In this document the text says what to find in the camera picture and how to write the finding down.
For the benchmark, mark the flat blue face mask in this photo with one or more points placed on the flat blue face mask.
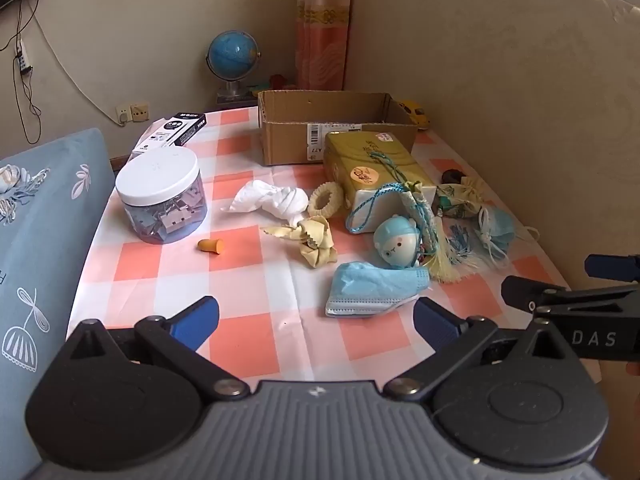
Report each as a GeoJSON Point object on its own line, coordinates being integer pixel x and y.
{"type": "Point", "coordinates": [370, 286]}

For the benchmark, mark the blue printed bed sheet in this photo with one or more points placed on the blue printed bed sheet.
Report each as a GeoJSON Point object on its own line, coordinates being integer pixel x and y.
{"type": "Point", "coordinates": [40, 260]}

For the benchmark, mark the clear jar white lid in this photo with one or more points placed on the clear jar white lid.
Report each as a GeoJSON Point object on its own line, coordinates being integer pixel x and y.
{"type": "Point", "coordinates": [155, 175]}

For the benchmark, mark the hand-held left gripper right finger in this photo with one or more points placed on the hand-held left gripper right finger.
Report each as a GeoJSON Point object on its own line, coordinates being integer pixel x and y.
{"type": "Point", "coordinates": [436, 324]}

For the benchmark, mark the white power strip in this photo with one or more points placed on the white power strip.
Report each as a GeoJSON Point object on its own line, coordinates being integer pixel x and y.
{"type": "Point", "coordinates": [22, 57]}

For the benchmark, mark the brown cardboard box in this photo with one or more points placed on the brown cardboard box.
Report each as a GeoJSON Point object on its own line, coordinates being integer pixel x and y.
{"type": "Point", "coordinates": [285, 135]}

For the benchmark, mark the crumpled white cloth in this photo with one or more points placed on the crumpled white cloth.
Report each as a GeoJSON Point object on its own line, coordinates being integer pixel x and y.
{"type": "Point", "coordinates": [285, 200]}

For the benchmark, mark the yellow toy car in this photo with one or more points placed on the yellow toy car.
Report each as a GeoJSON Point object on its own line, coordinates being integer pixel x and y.
{"type": "Point", "coordinates": [412, 110]}

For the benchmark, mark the blue desk globe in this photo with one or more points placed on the blue desk globe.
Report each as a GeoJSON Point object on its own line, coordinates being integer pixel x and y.
{"type": "Point", "coordinates": [232, 50]}

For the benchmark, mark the gold rectangular box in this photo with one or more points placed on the gold rectangular box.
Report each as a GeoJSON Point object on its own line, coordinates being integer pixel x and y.
{"type": "Point", "coordinates": [370, 155]}

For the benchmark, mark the cream scrunchie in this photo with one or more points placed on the cream scrunchie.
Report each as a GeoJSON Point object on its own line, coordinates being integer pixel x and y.
{"type": "Point", "coordinates": [315, 195]}

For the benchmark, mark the pink patterned curtain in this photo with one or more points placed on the pink patterned curtain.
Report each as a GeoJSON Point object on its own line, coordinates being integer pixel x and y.
{"type": "Point", "coordinates": [320, 35]}

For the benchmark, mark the pink white checked tablecloth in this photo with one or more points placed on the pink white checked tablecloth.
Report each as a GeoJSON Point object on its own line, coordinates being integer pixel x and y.
{"type": "Point", "coordinates": [250, 280]}

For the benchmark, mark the orange earplug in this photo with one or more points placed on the orange earplug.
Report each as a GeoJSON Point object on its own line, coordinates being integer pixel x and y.
{"type": "Point", "coordinates": [207, 246]}

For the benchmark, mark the wall socket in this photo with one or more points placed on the wall socket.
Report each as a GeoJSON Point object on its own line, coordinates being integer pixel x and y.
{"type": "Point", "coordinates": [139, 111]}
{"type": "Point", "coordinates": [122, 113]}

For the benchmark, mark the black white pen box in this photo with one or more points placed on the black white pen box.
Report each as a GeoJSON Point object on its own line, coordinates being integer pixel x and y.
{"type": "Point", "coordinates": [175, 127]}

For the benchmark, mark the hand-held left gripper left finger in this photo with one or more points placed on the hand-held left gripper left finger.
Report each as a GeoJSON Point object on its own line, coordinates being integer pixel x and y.
{"type": "Point", "coordinates": [196, 321]}

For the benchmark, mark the crumpled blue face mask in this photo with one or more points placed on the crumpled blue face mask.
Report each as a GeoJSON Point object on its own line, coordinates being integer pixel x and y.
{"type": "Point", "coordinates": [500, 227]}

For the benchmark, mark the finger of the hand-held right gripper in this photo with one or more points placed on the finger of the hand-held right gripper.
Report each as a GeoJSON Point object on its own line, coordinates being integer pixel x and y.
{"type": "Point", "coordinates": [612, 266]}
{"type": "Point", "coordinates": [522, 290]}

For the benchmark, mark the small dark brown object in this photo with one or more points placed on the small dark brown object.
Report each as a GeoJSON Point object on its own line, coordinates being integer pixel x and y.
{"type": "Point", "coordinates": [451, 176]}

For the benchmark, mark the yellow lens cloth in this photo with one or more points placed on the yellow lens cloth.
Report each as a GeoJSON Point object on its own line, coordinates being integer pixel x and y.
{"type": "Point", "coordinates": [314, 251]}

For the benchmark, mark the white blue floral cloth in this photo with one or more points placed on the white blue floral cloth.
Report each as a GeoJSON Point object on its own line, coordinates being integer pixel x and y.
{"type": "Point", "coordinates": [462, 246]}

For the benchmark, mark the blue round doll toy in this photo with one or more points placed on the blue round doll toy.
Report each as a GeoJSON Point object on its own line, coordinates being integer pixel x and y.
{"type": "Point", "coordinates": [397, 242]}

